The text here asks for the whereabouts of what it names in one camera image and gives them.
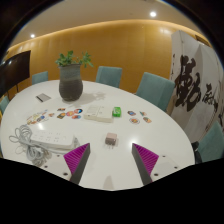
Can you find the white calligraphy folding screen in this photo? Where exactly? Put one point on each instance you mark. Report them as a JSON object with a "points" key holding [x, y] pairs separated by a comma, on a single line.
{"points": [[196, 90]]}

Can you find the green plant in grey pot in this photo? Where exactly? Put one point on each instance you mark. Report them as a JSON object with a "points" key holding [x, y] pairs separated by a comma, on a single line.
{"points": [[70, 85]]}

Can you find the teal chairs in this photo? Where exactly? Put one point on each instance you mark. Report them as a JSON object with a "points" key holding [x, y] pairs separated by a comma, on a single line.
{"points": [[155, 90]]}

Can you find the round dark blue sticker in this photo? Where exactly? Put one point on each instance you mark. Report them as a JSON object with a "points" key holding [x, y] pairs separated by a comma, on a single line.
{"points": [[78, 111]]}

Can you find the recessed ceiling lights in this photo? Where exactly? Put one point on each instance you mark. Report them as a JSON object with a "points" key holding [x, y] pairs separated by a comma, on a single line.
{"points": [[153, 14]]}

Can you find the white flat box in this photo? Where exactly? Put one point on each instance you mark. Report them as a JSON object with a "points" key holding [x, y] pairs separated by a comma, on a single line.
{"points": [[98, 114]]}

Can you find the small round white-rimmed sticker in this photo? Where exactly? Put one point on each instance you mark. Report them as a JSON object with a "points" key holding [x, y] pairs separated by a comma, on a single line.
{"points": [[134, 120]]}

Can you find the small orange sticker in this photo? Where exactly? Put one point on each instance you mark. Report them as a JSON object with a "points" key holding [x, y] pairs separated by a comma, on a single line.
{"points": [[51, 114]]}

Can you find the round pink orange sticker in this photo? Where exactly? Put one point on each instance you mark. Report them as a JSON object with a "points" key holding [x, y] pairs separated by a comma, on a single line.
{"points": [[70, 113]]}

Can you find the dark shield-shaped sticker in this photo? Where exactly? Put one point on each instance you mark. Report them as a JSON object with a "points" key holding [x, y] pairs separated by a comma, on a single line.
{"points": [[61, 115]]}

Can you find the small white charger block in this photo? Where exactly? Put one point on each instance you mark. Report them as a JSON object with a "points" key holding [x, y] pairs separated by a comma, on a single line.
{"points": [[111, 138]]}

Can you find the black wall screen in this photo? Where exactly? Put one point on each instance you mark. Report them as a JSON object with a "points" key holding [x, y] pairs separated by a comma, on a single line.
{"points": [[15, 70]]}

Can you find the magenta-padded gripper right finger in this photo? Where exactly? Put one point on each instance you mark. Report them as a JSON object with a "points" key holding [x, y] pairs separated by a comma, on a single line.
{"points": [[146, 158]]}

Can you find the small round colourful sticker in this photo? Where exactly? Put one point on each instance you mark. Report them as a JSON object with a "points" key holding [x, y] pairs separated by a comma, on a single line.
{"points": [[131, 113]]}

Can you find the black rectangular sticker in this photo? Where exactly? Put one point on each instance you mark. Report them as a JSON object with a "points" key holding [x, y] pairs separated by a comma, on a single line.
{"points": [[61, 109]]}

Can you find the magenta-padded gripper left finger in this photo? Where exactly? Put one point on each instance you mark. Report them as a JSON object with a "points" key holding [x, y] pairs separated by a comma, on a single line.
{"points": [[76, 158]]}

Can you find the oval orange blue sticker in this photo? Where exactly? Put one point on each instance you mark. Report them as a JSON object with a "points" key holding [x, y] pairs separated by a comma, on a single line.
{"points": [[76, 117]]}

